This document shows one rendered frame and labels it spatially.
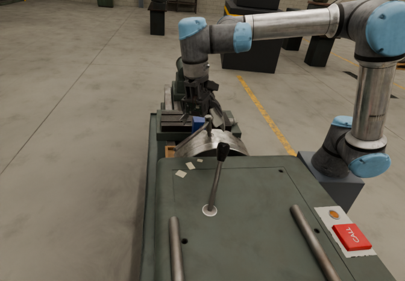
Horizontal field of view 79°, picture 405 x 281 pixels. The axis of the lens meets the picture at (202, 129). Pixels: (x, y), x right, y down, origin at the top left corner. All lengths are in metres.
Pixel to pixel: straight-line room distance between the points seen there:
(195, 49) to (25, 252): 1.93
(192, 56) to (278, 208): 0.46
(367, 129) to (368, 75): 0.17
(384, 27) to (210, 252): 0.64
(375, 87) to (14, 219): 2.43
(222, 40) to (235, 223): 0.46
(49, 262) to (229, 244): 1.71
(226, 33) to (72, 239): 1.89
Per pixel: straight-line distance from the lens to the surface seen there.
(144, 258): 1.39
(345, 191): 1.17
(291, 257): 0.61
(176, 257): 0.53
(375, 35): 0.75
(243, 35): 0.68
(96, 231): 2.20
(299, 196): 0.74
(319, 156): 1.13
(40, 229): 2.35
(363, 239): 0.71
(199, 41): 0.68
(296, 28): 0.83
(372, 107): 0.86
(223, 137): 0.92
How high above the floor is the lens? 1.74
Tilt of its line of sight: 32 degrees down
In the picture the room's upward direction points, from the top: 6 degrees clockwise
